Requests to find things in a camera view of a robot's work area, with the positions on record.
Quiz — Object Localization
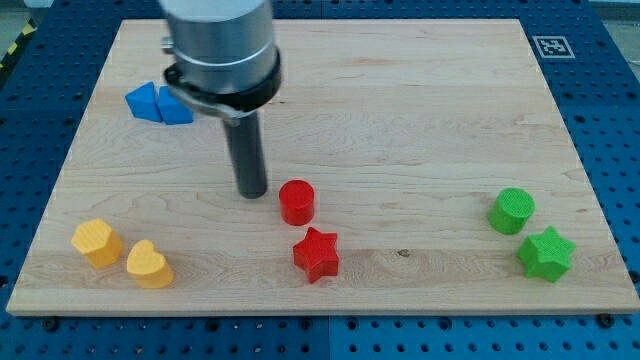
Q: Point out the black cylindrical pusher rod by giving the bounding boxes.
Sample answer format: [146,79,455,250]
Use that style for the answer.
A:
[224,111,268,199]

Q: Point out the black clamp ring mount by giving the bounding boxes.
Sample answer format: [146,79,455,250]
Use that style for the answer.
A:
[163,49,282,126]

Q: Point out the red cylinder block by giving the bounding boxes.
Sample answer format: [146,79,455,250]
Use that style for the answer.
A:
[279,179,315,226]

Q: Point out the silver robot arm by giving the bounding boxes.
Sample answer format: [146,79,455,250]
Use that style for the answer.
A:
[159,0,282,199]

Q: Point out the red star block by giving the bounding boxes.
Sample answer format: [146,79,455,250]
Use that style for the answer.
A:
[293,227,340,283]

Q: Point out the green star block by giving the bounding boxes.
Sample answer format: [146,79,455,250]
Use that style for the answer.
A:
[516,226,577,283]

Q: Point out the blue cube block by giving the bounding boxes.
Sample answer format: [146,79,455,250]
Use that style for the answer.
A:
[157,86,194,125]

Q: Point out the blue triangle block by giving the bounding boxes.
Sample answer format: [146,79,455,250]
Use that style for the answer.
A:
[125,82,162,123]

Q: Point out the yellow heart block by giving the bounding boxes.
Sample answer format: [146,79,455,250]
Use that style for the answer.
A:
[126,239,175,289]

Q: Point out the wooden board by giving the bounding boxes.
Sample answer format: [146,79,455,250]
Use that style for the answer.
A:
[7,19,639,317]

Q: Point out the yellow hexagon block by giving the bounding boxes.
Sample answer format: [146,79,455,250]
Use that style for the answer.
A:
[71,218,124,269]

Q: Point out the green cylinder block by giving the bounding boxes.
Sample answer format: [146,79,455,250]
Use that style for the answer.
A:
[488,187,536,235]

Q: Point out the white fiducial marker tag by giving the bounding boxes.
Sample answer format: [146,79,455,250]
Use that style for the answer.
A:
[533,35,575,59]

